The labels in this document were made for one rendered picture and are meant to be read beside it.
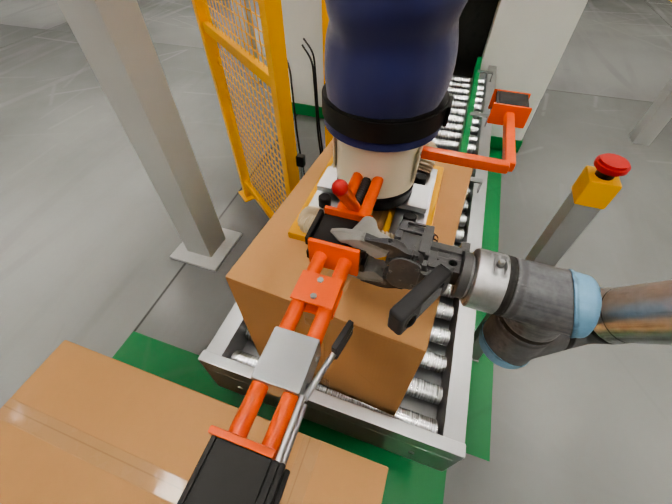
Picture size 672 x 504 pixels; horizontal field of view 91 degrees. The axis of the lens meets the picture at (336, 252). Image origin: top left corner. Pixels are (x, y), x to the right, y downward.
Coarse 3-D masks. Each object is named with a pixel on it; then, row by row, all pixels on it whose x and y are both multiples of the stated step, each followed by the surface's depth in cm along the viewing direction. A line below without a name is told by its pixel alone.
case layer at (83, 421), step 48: (48, 384) 91; (96, 384) 91; (144, 384) 91; (0, 432) 84; (48, 432) 84; (96, 432) 84; (144, 432) 84; (192, 432) 84; (0, 480) 77; (48, 480) 77; (96, 480) 77; (144, 480) 77; (288, 480) 77; (336, 480) 77; (384, 480) 77
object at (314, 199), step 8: (320, 176) 83; (312, 192) 79; (320, 192) 78; (312, 200) 76; (320, 200) 73; (328, 200) 73; (336, 200) 76; (320, 208) 74; (296, 224) 72; (288, 232) 71; (296, 232) 70; (304, 240) 71
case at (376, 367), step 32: (320, 160) 90; (448, 192) 82; (288, 224) 74; (448, 224) 74; (256, 256) 68; (288, 256) 68; (256, 288) 64; (288, 288) 63; (352, 288) 63; (384, 288) 63; (256, 320) 75; (352, 320) 59; (384, 320) 59; (416, 320) 59; (352, 352) 67; (384, 352) 61; (416, 352) 57; (352, 384) 81; (384, 384) 73
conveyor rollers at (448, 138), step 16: (464, 80) 218; (480, 80) 216; (464, 96) 201; (480, 96) 205; (464, 112) 189; (448, 128) 180; (448, 144) 168; (464, 208) 139; (448, 288) 111; (448, 320) 107; (432, 336) 101; (448, 336) 100; (240, 352) 97; (432, 368) 95; (320, 384) 91; (416, 384) 91; (432, 384) 91; (352, 400) 88; (432, 400) 90; (400, 416) 86; (416, 416) 86
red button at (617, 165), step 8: (600, 160) 75; (608, 160) 75; (616, 160) 75; (624, 160) 75; (600, 168) 74; (608, 168) 74; (616, 168) 73; (624, 168) 73; (600, 176) 76; (608, 176) 75; (616, 176) 74
